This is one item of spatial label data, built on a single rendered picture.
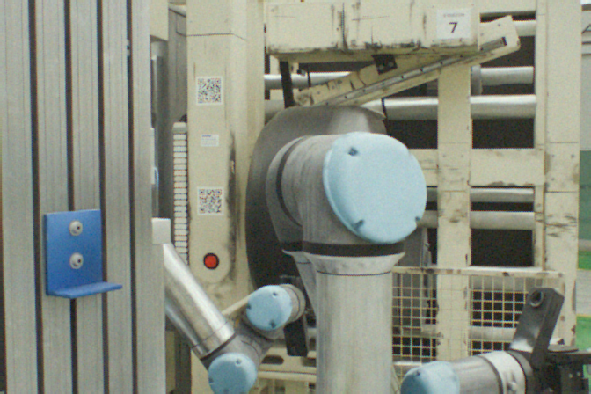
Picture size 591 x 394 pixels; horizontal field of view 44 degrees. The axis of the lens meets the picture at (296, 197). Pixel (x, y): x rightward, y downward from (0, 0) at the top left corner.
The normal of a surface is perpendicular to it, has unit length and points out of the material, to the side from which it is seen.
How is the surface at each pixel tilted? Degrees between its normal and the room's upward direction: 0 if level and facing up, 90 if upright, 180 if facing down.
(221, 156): 90
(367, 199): 83
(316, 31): 90
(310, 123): 35
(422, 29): 90
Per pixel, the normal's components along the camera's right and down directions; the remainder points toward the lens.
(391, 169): 0.49, -0.08
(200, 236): -0.25, 0.06
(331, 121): -0.14, -0.80
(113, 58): 0.82, 0.03
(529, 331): -0.78, -0.48
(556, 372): -0.87, 0.04
